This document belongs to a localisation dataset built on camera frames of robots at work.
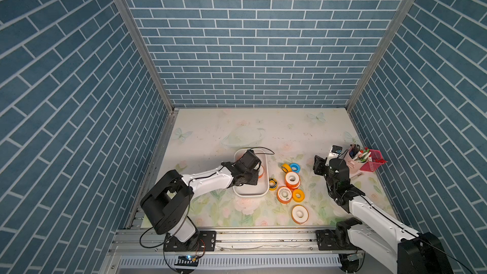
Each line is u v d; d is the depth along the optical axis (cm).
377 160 89
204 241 73
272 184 89
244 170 68
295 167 94
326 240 74
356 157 85
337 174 64
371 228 53
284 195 85
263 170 91
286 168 90
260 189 86
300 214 80
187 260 72
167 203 44
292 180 87
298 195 86
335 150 74
